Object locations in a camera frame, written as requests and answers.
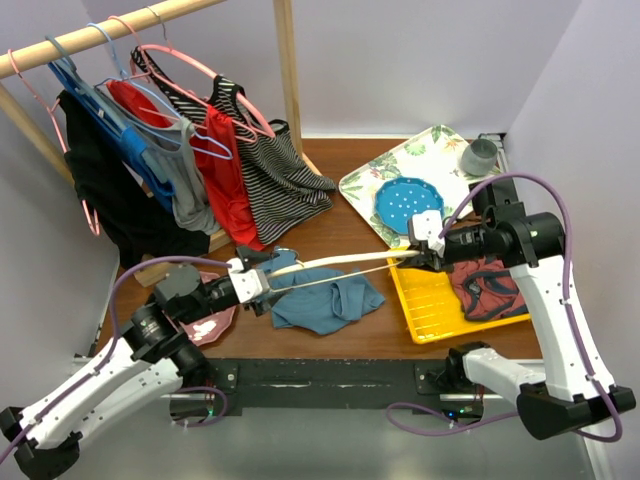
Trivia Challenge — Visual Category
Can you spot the cream hanger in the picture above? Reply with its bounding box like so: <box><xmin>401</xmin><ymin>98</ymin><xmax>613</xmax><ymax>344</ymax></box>
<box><xmin>266</xmin><ymin>250</ymin><xmax>419</xmax><ymax>293</ymax></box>

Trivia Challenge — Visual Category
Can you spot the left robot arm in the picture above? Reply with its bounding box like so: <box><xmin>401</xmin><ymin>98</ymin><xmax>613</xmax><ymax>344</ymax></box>
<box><xmin>1</xmin><ymin>246</ymin><xmax>273</xmax><ymax>479</ymax></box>

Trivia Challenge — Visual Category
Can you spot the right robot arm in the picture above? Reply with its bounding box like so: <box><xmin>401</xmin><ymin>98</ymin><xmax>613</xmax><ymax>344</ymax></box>
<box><xmin>401</xmin><ymin>179</ymin><xmax>636</xmax><ymax>442</ymax></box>

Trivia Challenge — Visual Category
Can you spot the maroon tank top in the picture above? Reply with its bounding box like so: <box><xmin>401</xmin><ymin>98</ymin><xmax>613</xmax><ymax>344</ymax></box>
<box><xmin>448</xmin><ymin>257</ymin><xmax>528</xmax><ymax>323</ymax></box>

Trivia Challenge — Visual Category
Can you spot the striped tank top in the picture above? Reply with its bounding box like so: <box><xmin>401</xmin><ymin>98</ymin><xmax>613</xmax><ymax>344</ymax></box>
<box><xmin>130</xmin><ymin>47</ymin><xmax>336</xmax><ymax>244</ymax></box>

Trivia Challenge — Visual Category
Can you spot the black tank top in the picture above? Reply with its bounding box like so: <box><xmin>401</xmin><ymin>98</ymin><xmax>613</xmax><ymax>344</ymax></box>
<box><xmin>58</xmin><ymin>91</ymin><xmax>209</xmax><ymax>268</ymax></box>

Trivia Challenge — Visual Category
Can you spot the red tank top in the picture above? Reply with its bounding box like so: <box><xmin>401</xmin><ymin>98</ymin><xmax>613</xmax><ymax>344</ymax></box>
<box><xmin>107</xmin><ymin>82</ymin><xmax>264</xmax><ymax>250</ymax></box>

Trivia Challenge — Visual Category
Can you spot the grey tank top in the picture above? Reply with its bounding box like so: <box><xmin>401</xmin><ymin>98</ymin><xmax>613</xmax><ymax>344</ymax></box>
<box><xmin>141</xmin><ymin>119</ymin><xmax>220</xmax><ymax>235</ymax></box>

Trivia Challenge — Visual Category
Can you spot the pink hanger with black top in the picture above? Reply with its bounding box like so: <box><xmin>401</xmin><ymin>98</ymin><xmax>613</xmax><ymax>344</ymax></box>
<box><xmin>7</xmin><ymin>48</ymin><xmax>101</xmax><ymax>237</ymax></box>

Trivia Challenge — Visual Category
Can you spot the royal blue tank top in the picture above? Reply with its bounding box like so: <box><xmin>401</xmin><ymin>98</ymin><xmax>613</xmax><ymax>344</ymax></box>
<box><xmin>48</xmin><ymin>59</ymin><xmax>175</xmax><ymax>214</ymax></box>

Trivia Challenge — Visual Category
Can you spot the pink hanger with striped top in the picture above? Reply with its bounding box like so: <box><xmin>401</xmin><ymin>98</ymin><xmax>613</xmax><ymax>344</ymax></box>
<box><xmin>108</xmin><ymin>15</ymin><xmax>275</xmax><ymax>138</ymax></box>

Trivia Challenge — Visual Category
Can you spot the light blue hanger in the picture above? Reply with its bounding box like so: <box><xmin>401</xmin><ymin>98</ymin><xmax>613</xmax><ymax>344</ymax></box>
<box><xmin>87</xmin><ymin>22</ymin><xmax>233</xmax><ymax>161</ymax></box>

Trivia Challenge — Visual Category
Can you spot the grey blue hanger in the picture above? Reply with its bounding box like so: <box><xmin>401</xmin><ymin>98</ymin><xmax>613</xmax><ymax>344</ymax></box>
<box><xmin>45</xmin><ymin>35</ymin><xmax>129</xmax><ymax>141</ymax></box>

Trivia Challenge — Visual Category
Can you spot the yellow plastic bin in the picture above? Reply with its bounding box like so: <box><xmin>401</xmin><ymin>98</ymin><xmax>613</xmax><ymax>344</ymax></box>
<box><xmin>387</xmin><ymin>257</ymin><xmax>531</xmax><ymax>344</ymax></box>

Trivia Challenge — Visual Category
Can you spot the pink dotted plate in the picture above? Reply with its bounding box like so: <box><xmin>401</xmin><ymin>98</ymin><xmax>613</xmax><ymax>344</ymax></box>
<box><xmin>181</xmin><ymin>307</ymin><xmax>236</xmax><ymax>347</ymax></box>

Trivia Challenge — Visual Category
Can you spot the blue dotted plate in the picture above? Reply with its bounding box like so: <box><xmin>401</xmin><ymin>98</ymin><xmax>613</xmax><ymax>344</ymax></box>
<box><xmin>374</xmin><ymin>177</ymin><xmax>445</xmax><ymax>236</ymax></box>

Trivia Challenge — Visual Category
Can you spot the wooden clothes rack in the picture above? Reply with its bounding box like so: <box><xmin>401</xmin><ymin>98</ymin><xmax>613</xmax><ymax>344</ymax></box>
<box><xmin>0</xmin><ymin>0</ymin><xmax>321</xmax><ymax>289</ymax></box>

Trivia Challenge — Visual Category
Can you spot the floral serving tray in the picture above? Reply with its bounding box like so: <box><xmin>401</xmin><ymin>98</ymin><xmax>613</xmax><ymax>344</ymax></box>
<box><xmin>339</xmin><ymin>125</ymin><xmax>480</xmax><ymax>249</ymax></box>

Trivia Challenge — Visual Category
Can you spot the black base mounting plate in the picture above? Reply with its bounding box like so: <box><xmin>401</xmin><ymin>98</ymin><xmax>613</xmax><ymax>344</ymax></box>
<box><xmin>169</xmin><ymin>357</ymin><xmax>494</xmax><ymax>419</ymax></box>

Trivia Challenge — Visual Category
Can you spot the grey cup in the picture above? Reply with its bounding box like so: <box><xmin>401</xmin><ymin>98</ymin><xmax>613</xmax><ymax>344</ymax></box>
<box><xmin>460</xmin><ymin>138</ymin><xmax>498</xmax><ymax>176</ymax></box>

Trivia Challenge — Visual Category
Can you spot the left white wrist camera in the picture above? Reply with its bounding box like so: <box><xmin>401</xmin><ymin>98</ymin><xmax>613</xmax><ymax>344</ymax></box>
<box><xmin>227</xmin><ymin>258</ymin><xmax>271</xmax><ymax>304</ymax></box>

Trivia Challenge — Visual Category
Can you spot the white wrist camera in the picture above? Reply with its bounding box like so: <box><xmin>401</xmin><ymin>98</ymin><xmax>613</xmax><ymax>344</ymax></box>
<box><xmin>408</xmin><ymin>210</ymin><xmax>445</xmax><ymax>256</ymax></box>
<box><xmin>227</xmin><ymin>258</ymin><xmax>271</xmax><ymax>304</ymax></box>

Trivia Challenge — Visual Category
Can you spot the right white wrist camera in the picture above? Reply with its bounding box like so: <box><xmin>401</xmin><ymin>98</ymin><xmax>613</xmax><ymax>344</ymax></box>
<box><xmin>408</xmin><ymin>210</ymin><xmax>445</xmax><ymax>256</ymax></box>

